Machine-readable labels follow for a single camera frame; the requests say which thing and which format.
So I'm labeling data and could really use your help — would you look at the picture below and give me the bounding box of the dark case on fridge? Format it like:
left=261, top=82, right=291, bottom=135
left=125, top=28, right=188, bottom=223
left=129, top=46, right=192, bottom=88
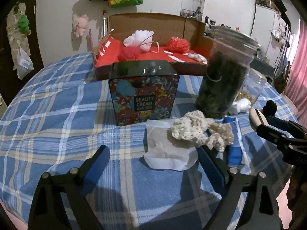
left=255, top=0, right=276, bottom=7

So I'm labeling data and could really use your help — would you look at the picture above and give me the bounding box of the black crochet ball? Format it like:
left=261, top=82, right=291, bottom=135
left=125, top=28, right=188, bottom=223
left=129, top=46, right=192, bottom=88
left=262, top=100, right=277, bottom=117

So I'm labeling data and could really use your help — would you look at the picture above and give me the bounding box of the hanging clear plastic bag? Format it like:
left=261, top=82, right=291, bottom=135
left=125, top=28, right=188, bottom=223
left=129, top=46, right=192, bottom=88
left=6, top=2, right=34, bottom=80

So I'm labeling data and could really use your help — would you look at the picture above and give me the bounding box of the row of cosmetic bottles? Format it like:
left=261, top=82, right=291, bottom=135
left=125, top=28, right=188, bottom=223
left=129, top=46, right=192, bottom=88
left=204, top=16, right=241, bottom=37

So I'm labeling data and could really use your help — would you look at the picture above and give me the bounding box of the beige powder puff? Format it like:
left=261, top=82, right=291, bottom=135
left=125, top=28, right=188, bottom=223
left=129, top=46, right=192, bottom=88
left=249, top=108, right=268, bottom=130

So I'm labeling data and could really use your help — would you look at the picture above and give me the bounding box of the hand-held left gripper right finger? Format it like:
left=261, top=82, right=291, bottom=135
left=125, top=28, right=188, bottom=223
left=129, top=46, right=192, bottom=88
left=197, top=145, right=281, bottom=230

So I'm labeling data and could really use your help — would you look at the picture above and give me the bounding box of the dark brown door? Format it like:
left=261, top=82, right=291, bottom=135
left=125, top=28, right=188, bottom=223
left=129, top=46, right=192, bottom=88
left=0, top=0, right=45, bottom=106

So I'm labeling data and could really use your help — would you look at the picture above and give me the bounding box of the cardboard box red inside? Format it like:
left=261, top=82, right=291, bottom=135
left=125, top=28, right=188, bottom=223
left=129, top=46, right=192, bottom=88
left=93, top=13, right=214, bottom=81

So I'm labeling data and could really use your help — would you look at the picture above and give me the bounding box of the small jar of yellow capsules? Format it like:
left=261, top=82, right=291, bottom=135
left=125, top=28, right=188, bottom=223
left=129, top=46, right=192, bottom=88
left=236, top=68, right=268, bottom=106

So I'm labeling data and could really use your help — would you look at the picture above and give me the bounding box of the large glass jar metal lid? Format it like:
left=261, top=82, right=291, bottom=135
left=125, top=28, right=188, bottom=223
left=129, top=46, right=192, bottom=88
left=195, top=26, right=259, bottom=120

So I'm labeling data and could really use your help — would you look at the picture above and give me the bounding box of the coral red mesh loofah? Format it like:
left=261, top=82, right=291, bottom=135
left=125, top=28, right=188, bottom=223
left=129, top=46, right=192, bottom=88
left=167, top=37, right=190, bottom=53

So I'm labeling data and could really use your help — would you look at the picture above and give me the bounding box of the green plush toy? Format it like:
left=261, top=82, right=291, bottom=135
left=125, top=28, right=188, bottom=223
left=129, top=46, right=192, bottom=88
left=18, top=14, right=31, bottom=35

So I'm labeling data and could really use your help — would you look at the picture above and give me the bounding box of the white mesh bath loofah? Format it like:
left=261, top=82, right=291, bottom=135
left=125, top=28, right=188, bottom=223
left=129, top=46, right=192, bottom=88
left=123, top=30, right=154, bottom=53

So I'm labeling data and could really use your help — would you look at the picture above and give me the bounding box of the wall mirror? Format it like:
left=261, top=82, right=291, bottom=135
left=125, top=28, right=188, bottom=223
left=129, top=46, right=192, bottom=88
left=180, top=0, right=207, bottom=23

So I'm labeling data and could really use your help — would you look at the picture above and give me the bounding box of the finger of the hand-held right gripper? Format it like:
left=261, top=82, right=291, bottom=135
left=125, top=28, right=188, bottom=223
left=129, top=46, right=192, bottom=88
left=267, top=115, right=307, bottom=139
left=256, top=123, right=298, bottom=149

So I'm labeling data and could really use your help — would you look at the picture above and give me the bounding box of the cream crochet scrubber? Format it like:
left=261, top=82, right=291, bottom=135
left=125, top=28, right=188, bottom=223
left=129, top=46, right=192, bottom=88
left=171, top=110, right=234, bottom=152

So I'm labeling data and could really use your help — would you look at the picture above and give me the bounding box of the pink plush toy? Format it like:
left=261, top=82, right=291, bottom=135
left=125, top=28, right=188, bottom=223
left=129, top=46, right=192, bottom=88
left=73, top=14, right=88, bottom=38

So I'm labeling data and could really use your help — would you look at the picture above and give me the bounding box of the pink curtain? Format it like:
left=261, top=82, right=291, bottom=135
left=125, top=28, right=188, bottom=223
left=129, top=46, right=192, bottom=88
left=285, top=17, right=307, bottom=115

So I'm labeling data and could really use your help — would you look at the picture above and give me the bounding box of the white rack with hanging items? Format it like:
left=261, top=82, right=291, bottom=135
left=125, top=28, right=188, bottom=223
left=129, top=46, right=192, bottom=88
left=270, top=12, right=293, bottom=77

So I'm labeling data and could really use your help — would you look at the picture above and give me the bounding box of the desk with dark cloth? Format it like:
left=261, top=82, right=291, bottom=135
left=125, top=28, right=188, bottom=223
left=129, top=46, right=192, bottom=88
left=249, top=53, right=275, bottom=82

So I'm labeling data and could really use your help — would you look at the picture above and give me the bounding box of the small red crochet ball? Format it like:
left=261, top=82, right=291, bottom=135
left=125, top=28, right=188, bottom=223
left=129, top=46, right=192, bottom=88
left=119, top=47, right=140, bottom=62

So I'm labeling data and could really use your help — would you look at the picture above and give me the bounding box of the blue packet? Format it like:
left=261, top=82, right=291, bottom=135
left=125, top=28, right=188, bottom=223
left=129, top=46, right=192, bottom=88
left=222, top=117, right=251, bottom=168

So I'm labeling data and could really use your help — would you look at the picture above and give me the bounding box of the blue plaid blanket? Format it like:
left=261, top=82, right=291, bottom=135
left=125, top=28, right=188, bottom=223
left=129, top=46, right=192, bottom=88
left=0, top=51, right=303, bottom=230

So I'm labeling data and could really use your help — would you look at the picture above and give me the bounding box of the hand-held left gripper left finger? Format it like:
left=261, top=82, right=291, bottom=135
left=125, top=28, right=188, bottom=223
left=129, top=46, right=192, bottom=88
left=28, top=145, right=111, bottom=230

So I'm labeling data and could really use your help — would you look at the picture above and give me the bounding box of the floral print tin box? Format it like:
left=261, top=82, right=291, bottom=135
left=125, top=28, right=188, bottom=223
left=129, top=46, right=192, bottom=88
left=108, top=61, right=180, bottom=126

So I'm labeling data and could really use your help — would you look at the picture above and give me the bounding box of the white fridge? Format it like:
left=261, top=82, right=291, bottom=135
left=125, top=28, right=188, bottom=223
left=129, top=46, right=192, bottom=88
left=251, top=5, right=276, bottom=60

